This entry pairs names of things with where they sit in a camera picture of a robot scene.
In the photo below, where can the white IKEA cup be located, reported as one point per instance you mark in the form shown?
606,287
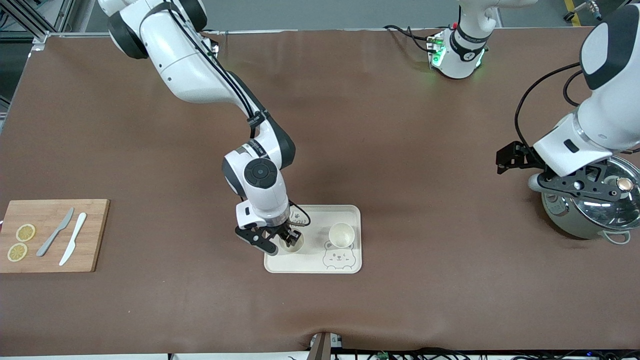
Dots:
297,246
342,235

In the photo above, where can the white plastic knife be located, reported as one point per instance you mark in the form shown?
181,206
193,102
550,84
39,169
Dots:
74,237

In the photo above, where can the wooden cutting board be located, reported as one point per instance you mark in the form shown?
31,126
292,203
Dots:
95,235

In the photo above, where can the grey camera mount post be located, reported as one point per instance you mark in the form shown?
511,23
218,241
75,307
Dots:
322,347

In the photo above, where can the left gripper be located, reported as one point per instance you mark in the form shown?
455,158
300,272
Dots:
520,155

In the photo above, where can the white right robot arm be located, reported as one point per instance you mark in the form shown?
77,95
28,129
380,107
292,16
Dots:
195,70

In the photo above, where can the grey green cooking pot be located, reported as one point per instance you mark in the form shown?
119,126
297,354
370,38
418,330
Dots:
562,222

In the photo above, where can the lemon slice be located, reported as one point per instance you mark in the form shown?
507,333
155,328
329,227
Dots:
25,232
17,252

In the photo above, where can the aluminium frame profile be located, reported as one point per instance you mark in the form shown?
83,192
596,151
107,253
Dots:
35,22

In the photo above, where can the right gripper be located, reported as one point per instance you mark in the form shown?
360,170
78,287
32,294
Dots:
285,232

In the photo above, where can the beige bear print tray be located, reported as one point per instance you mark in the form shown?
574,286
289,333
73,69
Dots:
315,262

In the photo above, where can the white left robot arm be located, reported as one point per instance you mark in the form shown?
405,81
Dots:
610,115

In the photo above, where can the brown table cover sheet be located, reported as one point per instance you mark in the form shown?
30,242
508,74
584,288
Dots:
400,150

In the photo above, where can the grey plastic knife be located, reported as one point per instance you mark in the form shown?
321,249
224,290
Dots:
52,235

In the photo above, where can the glass pot lid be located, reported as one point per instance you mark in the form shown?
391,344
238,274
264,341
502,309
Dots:
615,215

